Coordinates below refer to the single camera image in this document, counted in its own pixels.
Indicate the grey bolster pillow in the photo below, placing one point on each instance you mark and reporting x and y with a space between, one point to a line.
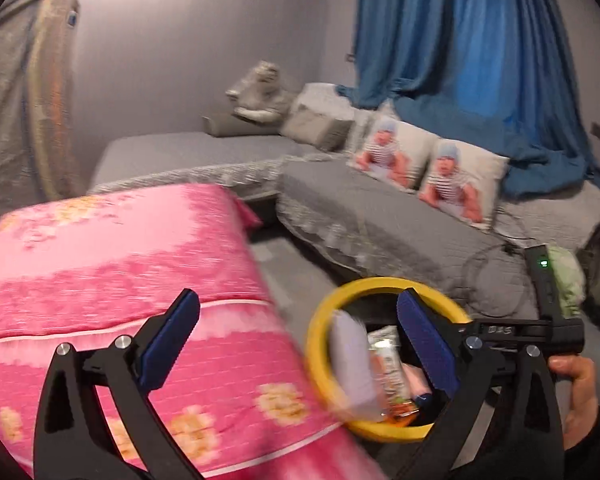
235 125

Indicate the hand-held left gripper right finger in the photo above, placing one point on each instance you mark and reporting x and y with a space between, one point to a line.
427 345

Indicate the pink floral blanket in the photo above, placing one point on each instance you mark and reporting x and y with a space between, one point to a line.
105 270

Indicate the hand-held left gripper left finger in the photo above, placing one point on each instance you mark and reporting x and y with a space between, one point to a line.
170 342

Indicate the baby print cushion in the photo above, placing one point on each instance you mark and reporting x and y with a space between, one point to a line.
455 185
387 152

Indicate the grey quilted sofa section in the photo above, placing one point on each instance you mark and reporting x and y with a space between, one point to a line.
390 230

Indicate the yellow rimmed trash bin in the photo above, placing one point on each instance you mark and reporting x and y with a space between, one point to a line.
325 325

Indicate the plush tiger in plastic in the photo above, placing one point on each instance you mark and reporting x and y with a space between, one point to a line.
260 92

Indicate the person's right hand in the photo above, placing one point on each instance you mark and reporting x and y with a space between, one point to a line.
577 395

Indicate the light green cloth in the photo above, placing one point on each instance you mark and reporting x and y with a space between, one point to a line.
570 280

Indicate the grey sofa chaise section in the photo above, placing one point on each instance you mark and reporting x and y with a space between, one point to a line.
180 155

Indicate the light quilted cushion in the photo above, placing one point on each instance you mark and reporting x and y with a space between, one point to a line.
320 97

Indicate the striped grey bed sheet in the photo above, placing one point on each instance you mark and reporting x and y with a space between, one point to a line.
25 100

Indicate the pink cartoon print box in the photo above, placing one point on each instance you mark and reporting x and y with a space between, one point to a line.
416 382

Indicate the blue curtain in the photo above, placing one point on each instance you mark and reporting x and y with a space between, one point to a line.
455 50

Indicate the orange snack wrapper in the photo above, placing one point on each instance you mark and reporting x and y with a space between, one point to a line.
390 375

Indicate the person's right forearm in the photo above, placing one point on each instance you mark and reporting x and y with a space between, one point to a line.
595 450

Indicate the beige grey cushion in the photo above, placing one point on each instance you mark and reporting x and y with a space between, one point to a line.
315 130

